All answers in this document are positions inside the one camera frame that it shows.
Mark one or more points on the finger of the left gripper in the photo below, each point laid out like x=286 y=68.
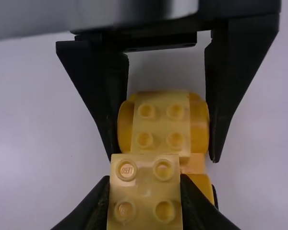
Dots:
x=230 y=83

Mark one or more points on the yellow toy car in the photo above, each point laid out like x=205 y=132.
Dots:
x=156 y=124

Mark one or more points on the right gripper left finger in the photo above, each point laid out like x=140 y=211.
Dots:
x=86 y=210

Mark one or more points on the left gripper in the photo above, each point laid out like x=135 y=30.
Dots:
x=158 y=39

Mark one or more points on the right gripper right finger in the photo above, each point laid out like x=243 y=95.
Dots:
x=201 y=215

